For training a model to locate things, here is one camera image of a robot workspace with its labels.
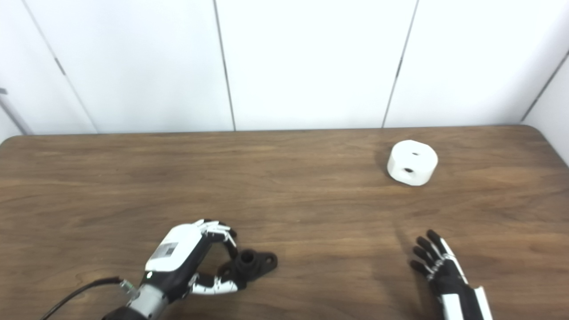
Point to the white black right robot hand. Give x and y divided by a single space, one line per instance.
451 284

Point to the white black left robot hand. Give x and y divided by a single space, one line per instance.
175 249

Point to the black flanged holder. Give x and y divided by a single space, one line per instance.
255 264

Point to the round white piece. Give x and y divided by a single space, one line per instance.
411 162

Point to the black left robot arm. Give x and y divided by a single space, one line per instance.
144 306

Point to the grey wall trim strip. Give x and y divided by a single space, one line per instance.
13 113

